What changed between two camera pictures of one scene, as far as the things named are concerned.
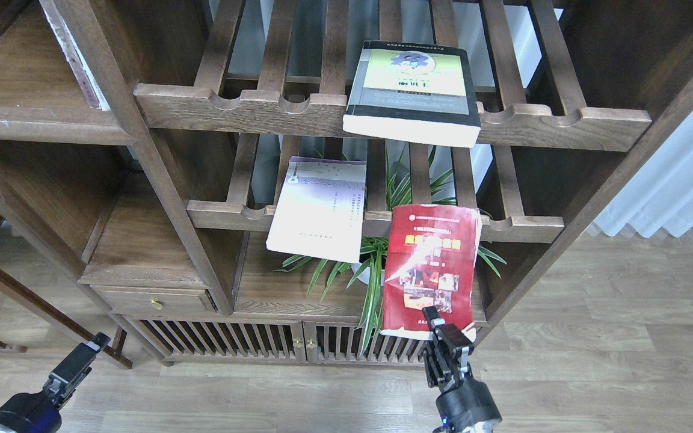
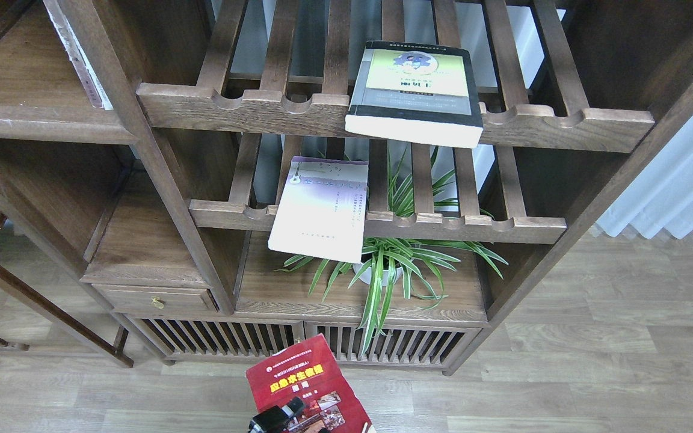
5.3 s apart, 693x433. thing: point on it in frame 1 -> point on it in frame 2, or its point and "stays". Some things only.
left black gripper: (38, 412) -> (275, 420)
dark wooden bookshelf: (208, 178) stays
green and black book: (413, 92) stays
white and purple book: (320, 211) stays
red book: (431, 257) -> (308, 371)
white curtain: (686, 185) stays
